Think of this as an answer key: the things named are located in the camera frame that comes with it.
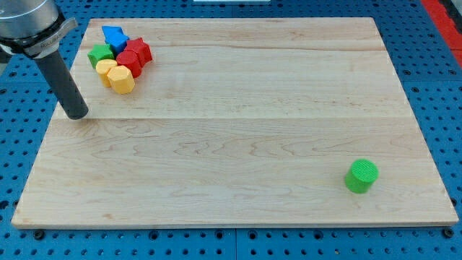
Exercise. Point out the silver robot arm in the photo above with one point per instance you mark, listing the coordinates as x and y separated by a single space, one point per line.
33 28

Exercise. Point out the wooden board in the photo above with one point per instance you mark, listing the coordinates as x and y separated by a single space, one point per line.
238 123

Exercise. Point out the blue triangle block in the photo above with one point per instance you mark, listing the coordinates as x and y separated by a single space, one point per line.
111 30

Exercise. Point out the yellow hexagon block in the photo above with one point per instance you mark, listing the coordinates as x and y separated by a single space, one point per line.
121 79

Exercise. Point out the red star block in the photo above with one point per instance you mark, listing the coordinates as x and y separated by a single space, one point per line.
141 49

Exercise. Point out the blue pentagon block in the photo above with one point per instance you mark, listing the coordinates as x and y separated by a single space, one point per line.
117 42

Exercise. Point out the green cylinder block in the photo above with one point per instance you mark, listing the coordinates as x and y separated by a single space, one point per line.
361 176

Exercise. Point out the green star block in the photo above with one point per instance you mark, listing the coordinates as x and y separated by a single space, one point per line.
100 52

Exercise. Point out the yellow heart block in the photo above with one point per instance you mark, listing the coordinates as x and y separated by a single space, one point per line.
102 68

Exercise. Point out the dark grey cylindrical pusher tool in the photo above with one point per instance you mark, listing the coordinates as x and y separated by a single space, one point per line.
62 85

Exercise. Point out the red cylinder block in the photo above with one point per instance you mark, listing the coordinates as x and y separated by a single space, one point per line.
130 60

